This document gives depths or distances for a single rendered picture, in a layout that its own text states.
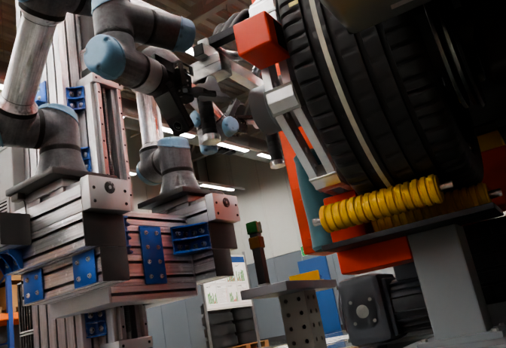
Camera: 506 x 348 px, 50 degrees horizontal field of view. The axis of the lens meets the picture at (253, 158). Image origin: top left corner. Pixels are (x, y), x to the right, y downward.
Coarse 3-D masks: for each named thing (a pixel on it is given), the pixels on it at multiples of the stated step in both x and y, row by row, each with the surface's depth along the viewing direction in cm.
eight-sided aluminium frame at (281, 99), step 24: (264, 0) 117; (264, 72) 112; (288, 72) 109; (288, 96) 108; (288, 120) 112; (312, 120) 112; (312, 144) 113; (312, 168) 116; (336, 168) 115; (336, 192) 124
